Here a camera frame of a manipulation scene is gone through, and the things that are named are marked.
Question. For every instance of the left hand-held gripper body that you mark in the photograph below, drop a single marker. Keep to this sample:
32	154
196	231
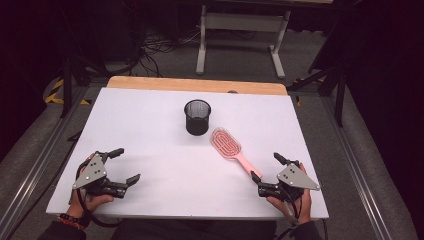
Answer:
94	172

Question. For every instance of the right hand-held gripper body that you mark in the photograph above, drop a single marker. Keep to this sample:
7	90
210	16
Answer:
294	178

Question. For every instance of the pink hairbrush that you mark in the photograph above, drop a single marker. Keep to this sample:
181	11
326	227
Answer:
226	145

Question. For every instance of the black mesh cup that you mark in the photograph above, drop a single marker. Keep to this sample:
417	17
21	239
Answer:
197	116

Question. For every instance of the person's right hand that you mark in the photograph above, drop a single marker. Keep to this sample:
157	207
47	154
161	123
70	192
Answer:
301	208

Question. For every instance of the person's left hand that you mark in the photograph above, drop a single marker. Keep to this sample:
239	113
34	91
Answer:
87	203

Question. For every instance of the white board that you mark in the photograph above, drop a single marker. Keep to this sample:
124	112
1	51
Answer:
173	173

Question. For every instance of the person's dark lap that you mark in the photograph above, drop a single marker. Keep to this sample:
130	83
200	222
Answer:
193	230

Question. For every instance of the black tripod stand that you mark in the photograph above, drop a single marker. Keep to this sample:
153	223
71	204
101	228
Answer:
338	90
68	83

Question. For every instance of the yellow and black hazard tape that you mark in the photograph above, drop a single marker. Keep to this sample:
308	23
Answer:
55	93

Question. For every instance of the grey metal stand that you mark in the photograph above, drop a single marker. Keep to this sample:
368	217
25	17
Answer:
241	21

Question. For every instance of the aluminium rail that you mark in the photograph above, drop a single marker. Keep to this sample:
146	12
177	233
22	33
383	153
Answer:
353	160
43	160

